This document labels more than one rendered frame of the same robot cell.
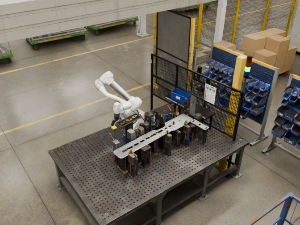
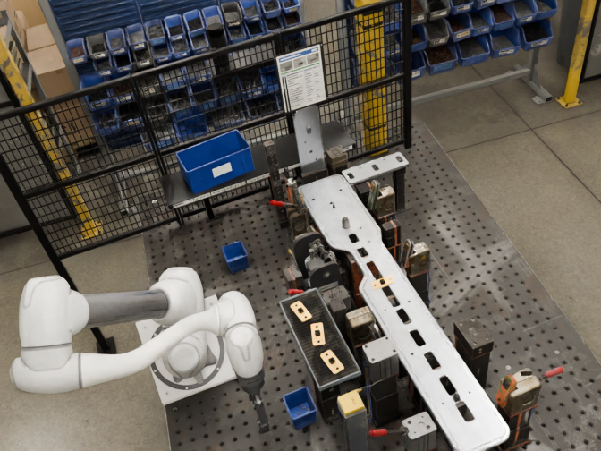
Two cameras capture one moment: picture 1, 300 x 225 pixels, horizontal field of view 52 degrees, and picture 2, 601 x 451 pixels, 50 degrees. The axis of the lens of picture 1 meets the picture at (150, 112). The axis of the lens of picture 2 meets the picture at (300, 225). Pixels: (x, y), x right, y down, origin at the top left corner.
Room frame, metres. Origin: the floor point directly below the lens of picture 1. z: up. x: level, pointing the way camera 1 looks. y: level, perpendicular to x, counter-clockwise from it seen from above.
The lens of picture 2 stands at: (3.01, 1.39, 2.85)
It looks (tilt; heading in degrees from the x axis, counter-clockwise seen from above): 44 degrees down; 298
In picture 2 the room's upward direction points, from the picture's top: 10 degrees counter-clockwise
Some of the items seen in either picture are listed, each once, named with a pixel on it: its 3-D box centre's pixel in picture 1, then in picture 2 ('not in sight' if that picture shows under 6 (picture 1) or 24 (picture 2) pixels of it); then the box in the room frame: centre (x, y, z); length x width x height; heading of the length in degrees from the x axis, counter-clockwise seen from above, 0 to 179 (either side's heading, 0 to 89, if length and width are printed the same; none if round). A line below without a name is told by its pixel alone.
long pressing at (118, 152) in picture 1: (156, 134); (386, 286); (3.48, -0.09, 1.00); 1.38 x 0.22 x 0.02; 132
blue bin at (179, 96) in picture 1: (181, 96); (215, 161); (4.39, -0.51, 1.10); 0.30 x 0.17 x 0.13; 48
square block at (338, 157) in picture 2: (197, 124); (339, 182); (3.90, -0.73, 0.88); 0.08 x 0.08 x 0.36; 42
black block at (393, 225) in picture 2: (178, 139); (392, 249); (3.56, -0.41, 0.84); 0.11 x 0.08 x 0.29; 42
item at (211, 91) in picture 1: (210, 93); (301, 78); (4.11, -0.92, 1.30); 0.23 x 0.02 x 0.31; 42
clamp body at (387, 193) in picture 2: (186, 135); (385, 221); (3.62, -0.54, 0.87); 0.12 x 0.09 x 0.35; 42
